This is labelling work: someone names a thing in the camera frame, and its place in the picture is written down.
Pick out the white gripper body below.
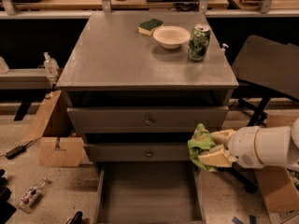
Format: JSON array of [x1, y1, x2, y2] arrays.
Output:
[[227, 126, 264, 169]]

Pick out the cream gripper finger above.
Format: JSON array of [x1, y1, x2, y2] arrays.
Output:
[[197, 145, 237, 167], [210, 129, 235, 146]]

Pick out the green rice chip bag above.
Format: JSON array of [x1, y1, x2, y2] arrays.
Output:
[[187, 123, 217, 172]]

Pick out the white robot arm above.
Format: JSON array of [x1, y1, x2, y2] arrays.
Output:
[[197, 119, 299, 172]]

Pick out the grey middle drawer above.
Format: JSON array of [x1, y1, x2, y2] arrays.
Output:
[[84, 143, 191, 162]]

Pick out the open grey bottom drawer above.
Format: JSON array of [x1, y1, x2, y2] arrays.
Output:
[[94, 161, 206, 224]]

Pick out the grey drawer cabinet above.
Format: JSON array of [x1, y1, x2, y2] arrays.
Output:
[[56, 10, 240, 224]]

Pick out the grey top drawer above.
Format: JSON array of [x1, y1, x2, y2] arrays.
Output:
[[67, 106, 228, 133]]

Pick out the cardboard box right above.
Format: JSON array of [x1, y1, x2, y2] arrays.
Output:
[[255, 119, 299, 214]]

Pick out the cardboard box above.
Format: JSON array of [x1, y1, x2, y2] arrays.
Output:
[[22, 91, 85, 167], [255, 119, 299, 214]]

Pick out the black folding chair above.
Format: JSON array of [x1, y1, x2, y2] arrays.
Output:
[[208, 35, 299, 194]]

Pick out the white pump bottle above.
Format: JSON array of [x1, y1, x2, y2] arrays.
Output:
[[221, 43, 230, 55]]

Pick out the green soda can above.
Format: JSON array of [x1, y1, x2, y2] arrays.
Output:
[[188, 23, 211, 62]]

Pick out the white ceramic bowl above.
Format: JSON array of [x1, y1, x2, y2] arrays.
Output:
[[153, 26, 191, 49]]

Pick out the green yellow sponge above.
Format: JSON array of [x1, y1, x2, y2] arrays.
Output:
[[138, 19, 164, 36]]

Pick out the cardboard box left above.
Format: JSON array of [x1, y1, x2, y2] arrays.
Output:
[[22, 91, 85, 167]]

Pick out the clear plastic bottle standing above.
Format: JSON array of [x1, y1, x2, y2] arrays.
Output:
[[44, 52, 59, 77]]

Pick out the plastic bottle on floor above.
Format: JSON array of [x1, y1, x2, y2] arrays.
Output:
[[18, 177, 50, 213]]

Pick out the black power adapter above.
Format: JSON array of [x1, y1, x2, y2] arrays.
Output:
[[6, 146, 26, 160]]

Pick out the grey bench shelf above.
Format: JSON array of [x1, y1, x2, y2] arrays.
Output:
[[0, 68, 52, 90]]

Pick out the black cable coil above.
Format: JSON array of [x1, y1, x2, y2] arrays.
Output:
[[173, 0, 200, 13]]

